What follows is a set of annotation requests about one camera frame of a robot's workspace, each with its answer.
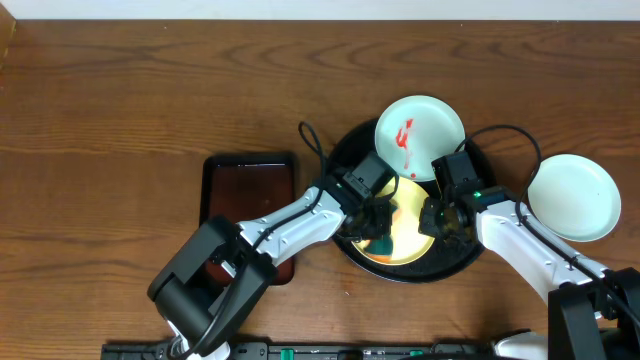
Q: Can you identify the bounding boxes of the green sponge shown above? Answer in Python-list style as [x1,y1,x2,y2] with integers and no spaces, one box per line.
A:
[365,234,394,257]

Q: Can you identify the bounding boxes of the yellow plate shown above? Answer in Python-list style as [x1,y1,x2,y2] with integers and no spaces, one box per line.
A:
[353,177,434,266]

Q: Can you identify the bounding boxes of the mint plate with red streak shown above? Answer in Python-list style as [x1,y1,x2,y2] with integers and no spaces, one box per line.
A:
[374,95,465,182]

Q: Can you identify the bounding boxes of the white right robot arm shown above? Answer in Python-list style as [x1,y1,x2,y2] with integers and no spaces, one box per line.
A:
[419,186,639,359]

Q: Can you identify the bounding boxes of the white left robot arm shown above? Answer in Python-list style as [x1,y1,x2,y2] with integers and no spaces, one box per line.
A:
[147,171,399,359]

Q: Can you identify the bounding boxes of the round black tray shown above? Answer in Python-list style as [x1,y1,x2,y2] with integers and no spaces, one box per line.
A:
[329,118,496,283]

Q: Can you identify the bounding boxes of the rectangular dark red tray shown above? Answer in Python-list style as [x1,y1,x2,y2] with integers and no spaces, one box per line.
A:
[198,151,297,287]

